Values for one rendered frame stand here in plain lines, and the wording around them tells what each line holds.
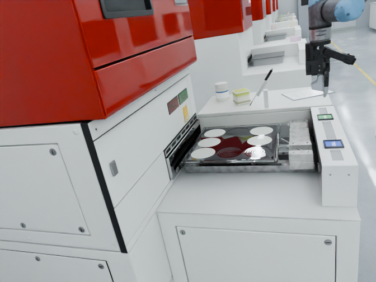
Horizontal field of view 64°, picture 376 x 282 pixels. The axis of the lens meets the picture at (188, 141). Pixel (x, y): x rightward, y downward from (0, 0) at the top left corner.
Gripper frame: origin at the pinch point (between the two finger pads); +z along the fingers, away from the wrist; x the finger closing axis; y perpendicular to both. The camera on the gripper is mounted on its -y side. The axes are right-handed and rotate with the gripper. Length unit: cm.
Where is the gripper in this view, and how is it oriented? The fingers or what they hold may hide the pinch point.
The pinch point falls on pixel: (326, 93)
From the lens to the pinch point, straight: 128.6
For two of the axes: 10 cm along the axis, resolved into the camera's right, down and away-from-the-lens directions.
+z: 1.7, 9.2, 3.7
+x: -3.1, 4.0, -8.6
